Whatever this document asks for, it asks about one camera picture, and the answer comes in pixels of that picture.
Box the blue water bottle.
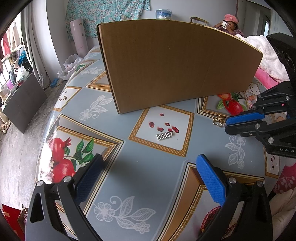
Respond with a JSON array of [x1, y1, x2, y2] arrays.
[[156, 9, 172, 20]]

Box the grey curtain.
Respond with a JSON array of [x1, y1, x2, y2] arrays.
[[21, 1, 61, 89]]

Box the hanging clothes on rack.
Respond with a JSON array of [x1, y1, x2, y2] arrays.
[[1, 20, 32, 91]]

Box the pink rolled mat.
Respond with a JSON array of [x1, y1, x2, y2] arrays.
[[70, 18, 89, 58]]

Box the silver rhinestone hair clip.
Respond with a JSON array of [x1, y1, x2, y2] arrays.
[[156, 131, 174, 141]]

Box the floral patterned tablecloth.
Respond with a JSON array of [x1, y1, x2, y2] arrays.
[[37, 46, 295, 240]]

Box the teal floral wall cloth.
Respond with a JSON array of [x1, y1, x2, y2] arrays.
[[66, 0, 151, 41]]

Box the dark grey cabinet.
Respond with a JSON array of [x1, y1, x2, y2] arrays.
[[3, 74, 47, 133]]

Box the brown cardboard box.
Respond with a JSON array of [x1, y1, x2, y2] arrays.
[[97, 19, 263, 114]]

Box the white plastic bag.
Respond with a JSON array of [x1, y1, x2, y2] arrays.
[[57, 54, 82, 81]]

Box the pink blanket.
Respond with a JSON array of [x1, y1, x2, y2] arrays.
[[235, 34, 290, 89]]

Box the person in pink hat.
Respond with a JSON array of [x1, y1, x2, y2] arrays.
[[214, 14, 244, 37]]

